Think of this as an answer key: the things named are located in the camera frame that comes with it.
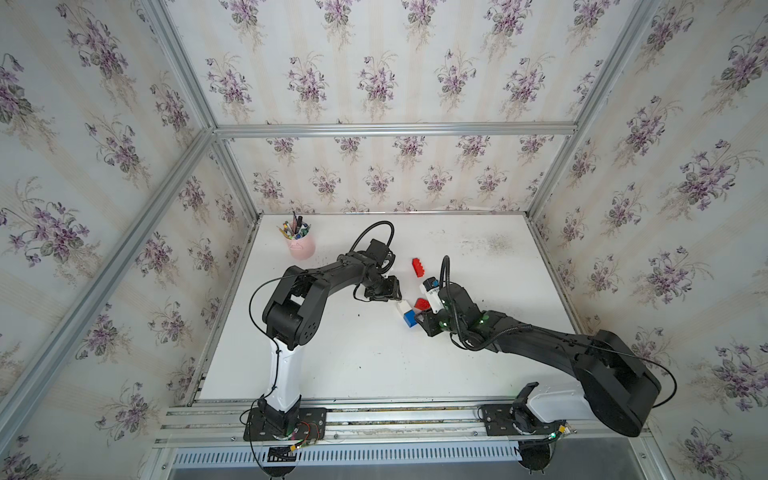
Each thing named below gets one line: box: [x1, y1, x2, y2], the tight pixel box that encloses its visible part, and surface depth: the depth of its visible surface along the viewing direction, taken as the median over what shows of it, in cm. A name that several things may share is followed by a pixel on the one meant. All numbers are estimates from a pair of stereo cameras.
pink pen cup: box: [287, 225, 316, 260], surface depth 103 cm
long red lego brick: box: [412, 257, 425, 278], surface depth 104 cm
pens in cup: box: [276, 211, 311, 240], surface depth 103 cm
